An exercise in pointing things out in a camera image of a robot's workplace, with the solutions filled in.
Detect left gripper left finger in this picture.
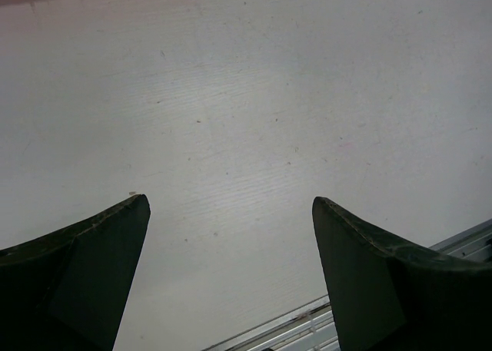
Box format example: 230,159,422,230
1,194,150,350

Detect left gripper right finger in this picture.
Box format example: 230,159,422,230
312,197,491,350

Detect aluminium frame rail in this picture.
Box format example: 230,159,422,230
209,220,491,351

